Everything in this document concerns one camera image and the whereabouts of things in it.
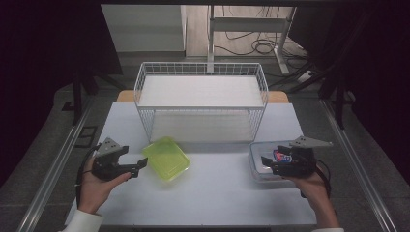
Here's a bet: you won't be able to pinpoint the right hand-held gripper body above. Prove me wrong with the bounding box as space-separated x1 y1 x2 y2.
270 135 334 179

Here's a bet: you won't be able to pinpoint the person's left hand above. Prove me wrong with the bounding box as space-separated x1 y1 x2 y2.
77 157 133 216

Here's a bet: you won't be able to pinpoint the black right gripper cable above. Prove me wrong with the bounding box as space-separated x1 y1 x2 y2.
313 159 333 199

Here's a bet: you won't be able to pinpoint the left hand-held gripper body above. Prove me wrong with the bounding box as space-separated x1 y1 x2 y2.
91 137 130 182

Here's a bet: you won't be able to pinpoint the metal floor rail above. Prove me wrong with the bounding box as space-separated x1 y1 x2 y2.
319 98 399 232
15 96 95 232

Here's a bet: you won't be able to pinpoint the blue and red snack packet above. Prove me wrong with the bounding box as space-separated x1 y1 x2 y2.
273 149 293 163

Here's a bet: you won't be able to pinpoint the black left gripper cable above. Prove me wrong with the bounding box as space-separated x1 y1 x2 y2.
74 143 103 207

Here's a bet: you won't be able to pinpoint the clear plastic food container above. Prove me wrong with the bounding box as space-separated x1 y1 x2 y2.
248 140 318 185

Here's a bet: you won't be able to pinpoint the white power strip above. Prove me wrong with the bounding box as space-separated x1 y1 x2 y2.
296 70 315 84

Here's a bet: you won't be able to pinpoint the black curtain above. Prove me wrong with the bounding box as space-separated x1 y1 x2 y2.
0 0 124 189
287 0 410 187

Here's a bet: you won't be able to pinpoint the white cabinet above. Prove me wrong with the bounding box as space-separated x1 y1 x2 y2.
101 4 188 54

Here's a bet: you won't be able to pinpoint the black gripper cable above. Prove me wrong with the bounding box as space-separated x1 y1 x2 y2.
313 159 333 199
74 143 103 207

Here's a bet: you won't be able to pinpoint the green plastic container lid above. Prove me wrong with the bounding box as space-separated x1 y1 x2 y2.
140 135 191 182

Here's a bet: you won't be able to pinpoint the black metal stand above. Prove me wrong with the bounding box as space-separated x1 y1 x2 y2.
62 69 126 127
268 57 356 131

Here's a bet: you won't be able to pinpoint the person's right hand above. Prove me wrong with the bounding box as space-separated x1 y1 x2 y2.
283 164 330 200

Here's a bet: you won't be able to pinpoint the white metal desk frame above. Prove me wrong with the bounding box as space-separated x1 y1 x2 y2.
206 4 298 75

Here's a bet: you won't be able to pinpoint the black floor cables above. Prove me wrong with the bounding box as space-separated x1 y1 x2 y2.
214 6 311 67

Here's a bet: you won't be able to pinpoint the black floor bracket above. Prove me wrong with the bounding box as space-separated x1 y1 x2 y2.
74 125 99 149

